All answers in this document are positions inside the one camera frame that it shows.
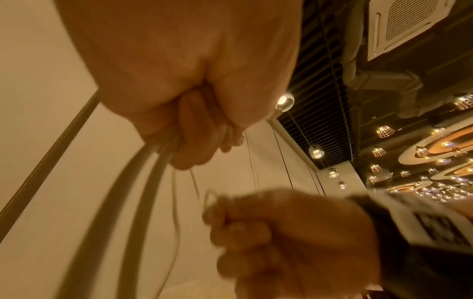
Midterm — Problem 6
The person's left hand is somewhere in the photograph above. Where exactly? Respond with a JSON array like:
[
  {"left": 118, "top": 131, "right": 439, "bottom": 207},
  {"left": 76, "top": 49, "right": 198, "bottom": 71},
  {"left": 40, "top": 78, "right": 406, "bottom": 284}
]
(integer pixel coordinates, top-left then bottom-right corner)
[{"left": 53, "top": 0, "right": 304, "bottom": 171}]

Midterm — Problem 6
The person's right hand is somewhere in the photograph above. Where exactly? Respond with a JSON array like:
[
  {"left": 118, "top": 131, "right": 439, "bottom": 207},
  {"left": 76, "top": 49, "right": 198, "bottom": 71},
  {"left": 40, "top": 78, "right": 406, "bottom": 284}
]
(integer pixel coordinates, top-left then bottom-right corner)
[{"left": 202, "top": 188, "right": 382, "bottom": 299}]

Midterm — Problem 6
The white usb cable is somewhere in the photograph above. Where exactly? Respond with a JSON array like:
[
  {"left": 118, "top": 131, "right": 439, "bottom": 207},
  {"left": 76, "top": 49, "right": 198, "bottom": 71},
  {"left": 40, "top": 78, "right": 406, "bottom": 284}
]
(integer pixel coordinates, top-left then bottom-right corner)
[{"left": 55, "top": 128, "right": 223, "bottom": 299}]

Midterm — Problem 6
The black right wristband with markers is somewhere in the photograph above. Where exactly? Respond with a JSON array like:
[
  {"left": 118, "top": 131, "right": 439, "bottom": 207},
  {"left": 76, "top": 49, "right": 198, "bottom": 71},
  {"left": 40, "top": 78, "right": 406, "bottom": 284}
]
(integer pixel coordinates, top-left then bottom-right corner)
[{"left": 346, "top": 191, "right": 473, "bottom": 299}]

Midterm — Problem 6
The white ceiling air conditioner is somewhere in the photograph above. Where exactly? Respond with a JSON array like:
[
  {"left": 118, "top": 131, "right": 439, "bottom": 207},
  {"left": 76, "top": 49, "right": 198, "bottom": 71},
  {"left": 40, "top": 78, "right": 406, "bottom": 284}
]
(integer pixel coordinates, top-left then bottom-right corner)
[{"left": 366, "top": 0, "right": 460, "bottom": 62}]

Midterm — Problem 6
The metal wall strip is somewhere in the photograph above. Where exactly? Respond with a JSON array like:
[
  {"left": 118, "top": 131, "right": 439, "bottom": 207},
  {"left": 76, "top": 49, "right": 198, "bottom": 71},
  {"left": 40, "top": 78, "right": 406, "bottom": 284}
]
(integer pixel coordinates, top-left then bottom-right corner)
[{"left": 0, "top": 90, "right": 101, "bottom": 241}]

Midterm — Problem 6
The grey ceiling duct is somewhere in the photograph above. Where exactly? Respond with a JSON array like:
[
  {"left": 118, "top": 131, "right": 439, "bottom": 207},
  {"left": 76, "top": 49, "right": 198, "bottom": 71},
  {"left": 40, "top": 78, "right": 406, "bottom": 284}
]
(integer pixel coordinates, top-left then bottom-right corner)
[{"left": 339, "top": 0, "right": 425, "bottom": 119}]

